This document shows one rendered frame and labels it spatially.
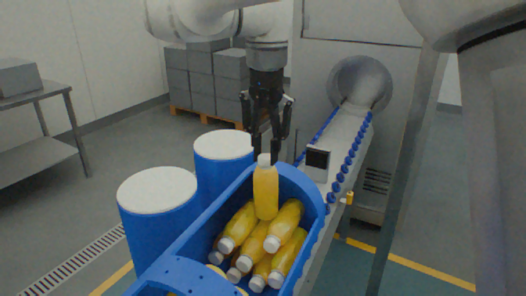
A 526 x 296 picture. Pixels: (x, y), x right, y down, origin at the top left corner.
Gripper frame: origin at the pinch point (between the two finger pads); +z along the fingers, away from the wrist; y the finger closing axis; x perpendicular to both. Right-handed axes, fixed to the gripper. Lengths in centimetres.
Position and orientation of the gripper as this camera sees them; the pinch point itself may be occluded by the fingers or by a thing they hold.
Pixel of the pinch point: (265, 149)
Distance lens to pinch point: 78.3
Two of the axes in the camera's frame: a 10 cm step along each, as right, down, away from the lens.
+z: 0.0, 8.9, 4.5
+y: -9.0, -2.0, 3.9
